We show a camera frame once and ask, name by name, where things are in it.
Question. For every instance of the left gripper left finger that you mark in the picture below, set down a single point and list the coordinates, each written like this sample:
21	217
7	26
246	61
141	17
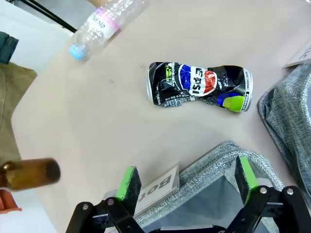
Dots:
126	187

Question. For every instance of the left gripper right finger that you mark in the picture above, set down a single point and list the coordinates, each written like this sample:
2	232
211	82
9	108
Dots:
246	179

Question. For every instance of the brown glass bottle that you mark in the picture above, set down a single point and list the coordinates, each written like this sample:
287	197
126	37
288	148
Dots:
31	173

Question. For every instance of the clear plastic bottle pink label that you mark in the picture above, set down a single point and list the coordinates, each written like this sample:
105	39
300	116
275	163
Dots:
102	26

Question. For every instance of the grey fabric basket Bottle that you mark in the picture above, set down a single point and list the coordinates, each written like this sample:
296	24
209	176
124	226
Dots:
218	155

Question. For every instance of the grey fabric basket Plastic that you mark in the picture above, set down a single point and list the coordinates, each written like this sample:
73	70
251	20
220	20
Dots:
284	116

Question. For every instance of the crushed black Pepsi can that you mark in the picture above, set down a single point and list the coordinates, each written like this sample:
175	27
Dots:
194	82

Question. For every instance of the white Bottle label sign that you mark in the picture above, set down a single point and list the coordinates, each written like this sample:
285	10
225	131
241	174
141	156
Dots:
158	189

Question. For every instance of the white Plastic label sign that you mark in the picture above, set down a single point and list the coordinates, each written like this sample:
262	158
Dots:
301	55

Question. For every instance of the person in brown apron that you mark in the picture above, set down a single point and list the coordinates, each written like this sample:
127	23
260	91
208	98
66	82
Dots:
14	97

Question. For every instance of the black tripod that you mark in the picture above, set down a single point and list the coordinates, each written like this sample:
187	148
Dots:
53	17

